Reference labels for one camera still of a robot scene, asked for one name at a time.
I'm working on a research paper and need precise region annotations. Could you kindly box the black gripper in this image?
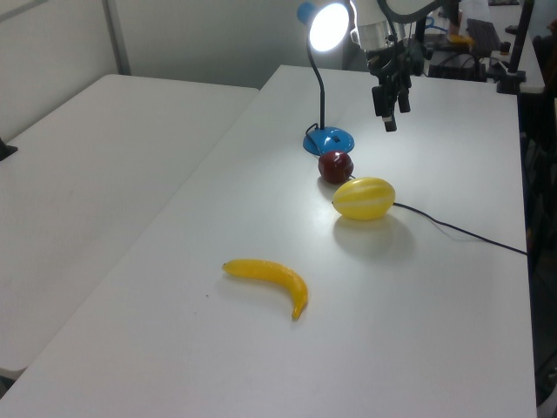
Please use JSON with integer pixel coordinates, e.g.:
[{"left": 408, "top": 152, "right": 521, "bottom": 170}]
[{"left": 364, "top": 42, "right": 413, "bottom": 133}]

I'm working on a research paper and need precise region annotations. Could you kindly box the blue desk lamp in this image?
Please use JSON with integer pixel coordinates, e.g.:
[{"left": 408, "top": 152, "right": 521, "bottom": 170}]
[{"left": 297, "top": 1, "right": 356, "bottom": 157}]

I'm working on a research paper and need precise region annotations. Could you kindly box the red toy apple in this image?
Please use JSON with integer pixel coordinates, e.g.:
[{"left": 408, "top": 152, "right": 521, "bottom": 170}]
[{"left": 318, "top": 150, "right": 354, "bottom": 185}]

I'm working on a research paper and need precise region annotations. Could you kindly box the yellow striped toy melon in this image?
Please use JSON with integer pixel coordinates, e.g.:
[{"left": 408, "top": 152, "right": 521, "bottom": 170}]
[{"left": 332, "top": 176, "right": 397, "bottom": 221}]

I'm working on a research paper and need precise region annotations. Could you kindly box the black keyboard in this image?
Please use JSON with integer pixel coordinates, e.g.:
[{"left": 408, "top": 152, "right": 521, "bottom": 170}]
[{"left": 466, "top": 17, "right": 502, "bottom": 57}]

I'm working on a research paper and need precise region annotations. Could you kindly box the yellow toy banana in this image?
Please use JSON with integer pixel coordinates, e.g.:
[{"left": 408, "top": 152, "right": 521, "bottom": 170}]
[{"left": 222, "top": 259, "right": 310, "bottom": 322}]

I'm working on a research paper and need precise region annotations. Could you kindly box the black table clamp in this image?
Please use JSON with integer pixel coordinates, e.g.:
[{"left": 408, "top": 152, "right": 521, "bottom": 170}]
[{"left": 0, "top": 136, "right": 19, "bottom": 163}]

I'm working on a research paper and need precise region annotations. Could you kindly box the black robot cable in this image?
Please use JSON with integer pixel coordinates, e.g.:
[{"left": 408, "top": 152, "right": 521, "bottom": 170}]
[{"left": 376, "top": 0, "right": 437, "bottom": 43}]

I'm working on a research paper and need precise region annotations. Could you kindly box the black camera stand pole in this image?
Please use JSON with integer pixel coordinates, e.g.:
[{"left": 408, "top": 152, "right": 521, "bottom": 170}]
[{"left": 497, "top": 0, "right": 536, "bottom": 95}]

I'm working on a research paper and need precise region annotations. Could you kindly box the black lamp power cable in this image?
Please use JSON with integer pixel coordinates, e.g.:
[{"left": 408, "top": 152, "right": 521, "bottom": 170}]
[{"left": 304, "top": 123, "right": 528, "bottom": 257}]

